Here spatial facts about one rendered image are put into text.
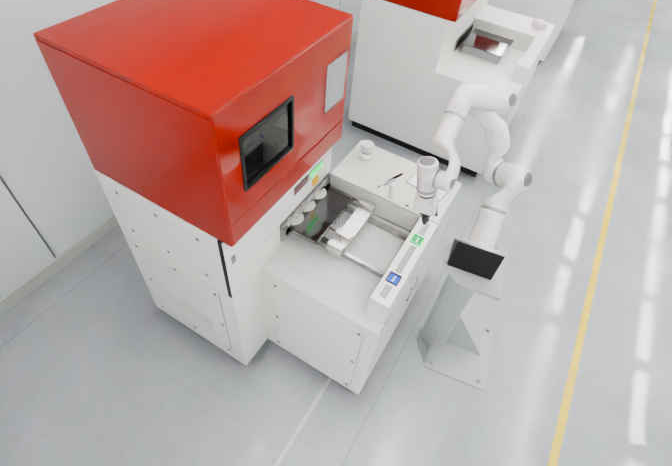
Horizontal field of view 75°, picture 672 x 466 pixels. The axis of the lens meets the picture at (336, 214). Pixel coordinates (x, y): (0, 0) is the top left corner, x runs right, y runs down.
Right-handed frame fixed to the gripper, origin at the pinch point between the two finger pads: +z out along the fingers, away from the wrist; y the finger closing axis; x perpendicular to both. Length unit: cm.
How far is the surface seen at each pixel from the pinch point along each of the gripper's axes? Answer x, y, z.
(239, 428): -92, -65, 100
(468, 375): 2, 30, 119
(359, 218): 3.1, -36.5, 16.3
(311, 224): -16, -53, 11
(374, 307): -39.9, -6.0, 20.0
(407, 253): -9.5, -4.4, 15.3
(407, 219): 15.1, -15.3, 19.1
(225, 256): -65, -57, -14
